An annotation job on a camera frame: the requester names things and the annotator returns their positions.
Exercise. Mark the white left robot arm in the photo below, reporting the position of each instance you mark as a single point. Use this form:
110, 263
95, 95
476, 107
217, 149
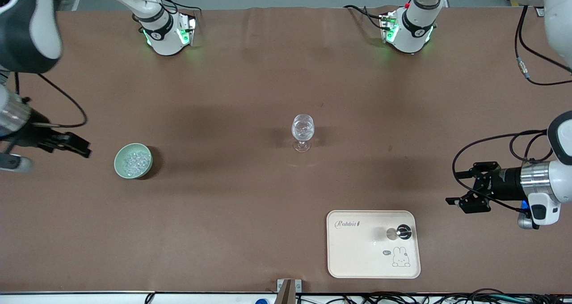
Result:
413, 31

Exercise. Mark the silver table edge bracket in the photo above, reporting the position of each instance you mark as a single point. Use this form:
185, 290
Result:
280, 286

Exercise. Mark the pale green bowl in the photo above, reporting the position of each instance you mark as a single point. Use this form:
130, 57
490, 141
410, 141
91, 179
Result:
118, 165

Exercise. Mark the clear wine glass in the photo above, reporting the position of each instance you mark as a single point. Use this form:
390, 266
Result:
303, 129

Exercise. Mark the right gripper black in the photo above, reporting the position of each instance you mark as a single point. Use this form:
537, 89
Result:
29, 135

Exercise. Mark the cream rabbit print tray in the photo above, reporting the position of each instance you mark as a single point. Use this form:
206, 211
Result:
357, 250

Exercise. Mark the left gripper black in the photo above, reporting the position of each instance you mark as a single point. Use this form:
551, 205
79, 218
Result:
506, 182

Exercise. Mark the clear ice cube pile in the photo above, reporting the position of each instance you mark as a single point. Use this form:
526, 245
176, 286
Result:
135, 162

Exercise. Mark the silver metal jigger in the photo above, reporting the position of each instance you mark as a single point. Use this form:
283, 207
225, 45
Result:
400, 232

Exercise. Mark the blue cap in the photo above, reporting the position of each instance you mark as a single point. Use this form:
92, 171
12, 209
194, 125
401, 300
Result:
261, 301

